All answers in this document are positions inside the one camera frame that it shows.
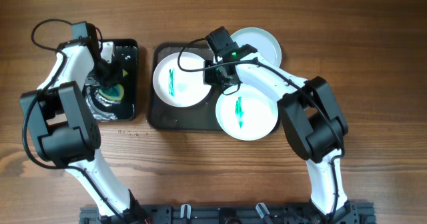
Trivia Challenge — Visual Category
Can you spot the green yellow sponge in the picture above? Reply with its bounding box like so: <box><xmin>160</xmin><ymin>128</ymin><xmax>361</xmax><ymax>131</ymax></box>
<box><xmin>99</xmin><ymin>69</ymin><xmax>128</xmax><ymax>102</ymax></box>

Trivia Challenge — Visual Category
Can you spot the white plate front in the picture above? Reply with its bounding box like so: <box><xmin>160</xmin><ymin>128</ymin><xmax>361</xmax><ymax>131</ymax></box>
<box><xmin>216</xmin><ymin>84</ymin><xmax>278</xmax><ymax>141</ymax></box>

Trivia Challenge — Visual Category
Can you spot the white plate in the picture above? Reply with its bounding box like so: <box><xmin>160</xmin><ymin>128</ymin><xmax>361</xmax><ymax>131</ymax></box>
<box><xmin>216</xmin><ymin>84</ymin><xmax>278</xmax><ymax>141</ymax></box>
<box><xmin>152</xmin><ymin>53</ymin><xmax>211</xmax><ymax>107</ymax></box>

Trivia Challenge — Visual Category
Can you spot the pale blue plate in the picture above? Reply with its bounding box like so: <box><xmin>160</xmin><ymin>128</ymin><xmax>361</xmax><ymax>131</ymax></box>
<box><xmin>231</xmin><ymin>27</ymin><xmax>282</xmax><ymax>67</ymax></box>

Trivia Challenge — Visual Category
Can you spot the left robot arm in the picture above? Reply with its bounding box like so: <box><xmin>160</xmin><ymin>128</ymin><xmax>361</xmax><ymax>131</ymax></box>
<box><xmin>20</xmin><ymin>21</ymin><xmax>151</xmax><ymax>223</ymax></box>

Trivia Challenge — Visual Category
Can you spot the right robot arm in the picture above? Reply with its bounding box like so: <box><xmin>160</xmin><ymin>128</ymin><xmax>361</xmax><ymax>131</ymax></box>
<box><xmin>203</xmin><ymin>27</ymin><xmax>348</xmax><ymax>223</ymax></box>

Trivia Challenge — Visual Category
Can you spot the dark serving tray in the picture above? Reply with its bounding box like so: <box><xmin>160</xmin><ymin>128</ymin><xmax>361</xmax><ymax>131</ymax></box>
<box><xmin>147</xmin><ymin>42</ymin><xmax>224</xmax><ymax>133</ymax></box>

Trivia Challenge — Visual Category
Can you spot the black water basin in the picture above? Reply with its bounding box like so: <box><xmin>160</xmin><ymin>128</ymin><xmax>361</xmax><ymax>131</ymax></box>
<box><xmin>83</xmin><ymin>39</ymin><xmax>139</xmax><ymax>122</ymax></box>

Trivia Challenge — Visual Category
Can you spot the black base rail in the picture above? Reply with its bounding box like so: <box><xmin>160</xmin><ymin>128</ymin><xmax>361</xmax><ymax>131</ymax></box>
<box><xmin>79</xmin><ymin>202</ymin><xmax>377</xmax><ymax>224</ymax></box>

